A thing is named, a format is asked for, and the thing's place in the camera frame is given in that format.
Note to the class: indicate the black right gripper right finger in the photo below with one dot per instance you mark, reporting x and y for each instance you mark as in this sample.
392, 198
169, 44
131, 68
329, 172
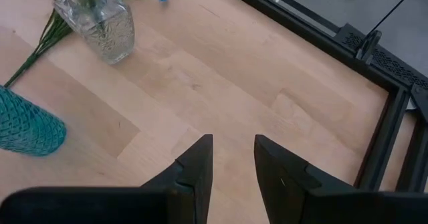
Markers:
284, 184

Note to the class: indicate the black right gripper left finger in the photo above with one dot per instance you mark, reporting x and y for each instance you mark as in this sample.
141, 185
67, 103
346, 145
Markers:
187, 184

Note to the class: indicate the blue artificial flower bunch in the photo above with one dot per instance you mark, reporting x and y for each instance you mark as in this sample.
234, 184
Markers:
50, 38

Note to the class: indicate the teal textured glass vase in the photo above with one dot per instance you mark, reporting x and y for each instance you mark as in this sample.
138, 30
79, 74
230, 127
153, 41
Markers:
30, 130

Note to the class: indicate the clear textured glass vase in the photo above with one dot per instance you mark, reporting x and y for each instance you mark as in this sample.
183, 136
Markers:
103, 33

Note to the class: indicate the black perforated computer case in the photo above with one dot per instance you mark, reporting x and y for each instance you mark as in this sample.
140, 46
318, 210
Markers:
401, 72

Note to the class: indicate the black aluminium table frame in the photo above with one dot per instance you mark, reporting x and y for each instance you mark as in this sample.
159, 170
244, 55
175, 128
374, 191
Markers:
384, 133

